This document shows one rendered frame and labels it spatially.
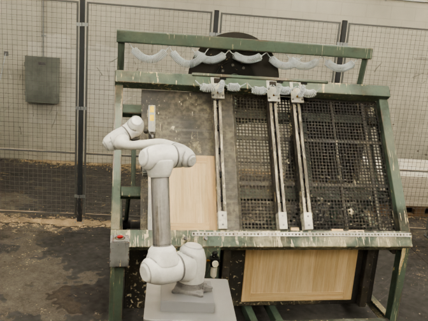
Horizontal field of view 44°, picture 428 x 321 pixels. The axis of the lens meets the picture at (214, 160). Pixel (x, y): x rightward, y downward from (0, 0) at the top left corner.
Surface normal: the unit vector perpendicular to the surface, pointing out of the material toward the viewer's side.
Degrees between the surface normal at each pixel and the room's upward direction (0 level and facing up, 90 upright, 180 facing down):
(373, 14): 90
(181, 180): 54
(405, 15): 90
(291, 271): 90
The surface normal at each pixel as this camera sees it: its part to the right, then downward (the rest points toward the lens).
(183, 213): 0.18, -0.36
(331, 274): 0.17, 0.25
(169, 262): 0.58, -0.06
